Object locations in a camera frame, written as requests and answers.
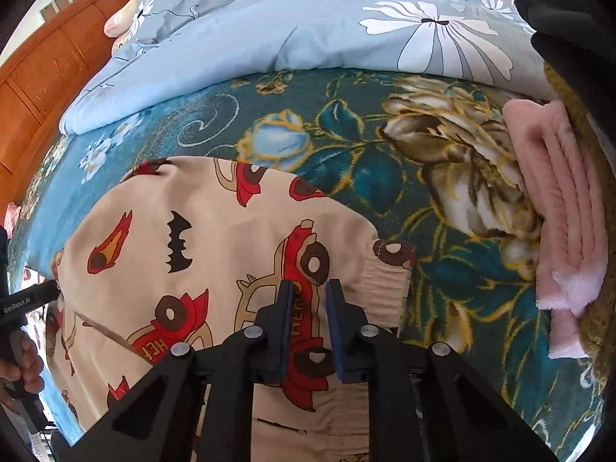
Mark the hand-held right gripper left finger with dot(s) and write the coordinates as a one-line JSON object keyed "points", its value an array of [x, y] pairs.
{"points": [[286, 318]]}

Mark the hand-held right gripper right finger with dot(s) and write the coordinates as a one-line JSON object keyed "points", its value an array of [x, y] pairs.
{"points": [[333, 320]]}

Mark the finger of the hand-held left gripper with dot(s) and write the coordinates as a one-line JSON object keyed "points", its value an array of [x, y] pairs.
{"points": [[43, 289]]}

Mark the beige car-print garment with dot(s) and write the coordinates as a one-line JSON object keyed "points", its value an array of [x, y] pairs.
{"points": [[192, 250]]}

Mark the person's left hand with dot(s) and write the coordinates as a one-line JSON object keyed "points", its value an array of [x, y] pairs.
{"points": [[23, 363]]}

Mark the teal floral blanket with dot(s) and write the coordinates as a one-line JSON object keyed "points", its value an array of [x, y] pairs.
{"points": [[385, 187]]}

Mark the wooden headboard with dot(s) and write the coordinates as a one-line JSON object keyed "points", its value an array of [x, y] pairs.
{"points": [[43, 82]]}

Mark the folded pink fleece garment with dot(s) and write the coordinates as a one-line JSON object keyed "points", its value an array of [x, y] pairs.
{"points": [[558, 211]]}

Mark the pink pillow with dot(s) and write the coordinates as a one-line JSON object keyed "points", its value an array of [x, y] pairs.
{"points": [[121, 21]]}

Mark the light blue floral duvet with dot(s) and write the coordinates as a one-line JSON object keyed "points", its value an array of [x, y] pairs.
{"points": [[298, 29]]}

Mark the folded olive knit garment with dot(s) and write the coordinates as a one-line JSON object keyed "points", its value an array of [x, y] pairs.
{"points": [[589, 144]]}

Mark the folded black garment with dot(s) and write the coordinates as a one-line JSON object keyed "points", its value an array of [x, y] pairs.
{"points": [[568, 14]]}

